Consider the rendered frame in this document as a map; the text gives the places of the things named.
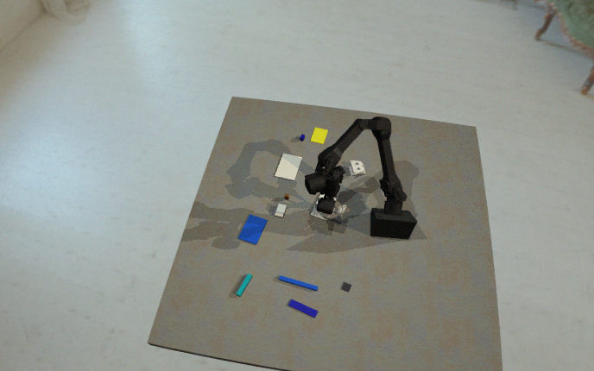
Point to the teal flat bar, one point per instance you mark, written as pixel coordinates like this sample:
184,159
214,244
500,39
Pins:
245,283

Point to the beige metal housing plate with two holes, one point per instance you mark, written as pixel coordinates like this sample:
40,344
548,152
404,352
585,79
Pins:
356,167

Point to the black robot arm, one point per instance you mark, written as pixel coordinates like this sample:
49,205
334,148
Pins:
330,157

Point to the white flat rectangular plate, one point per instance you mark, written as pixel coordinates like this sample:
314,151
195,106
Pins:
288,167

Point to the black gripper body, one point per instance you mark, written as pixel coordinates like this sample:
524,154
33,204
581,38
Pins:
327,205

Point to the yellow flat plate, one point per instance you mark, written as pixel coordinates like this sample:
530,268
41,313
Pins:
319,135

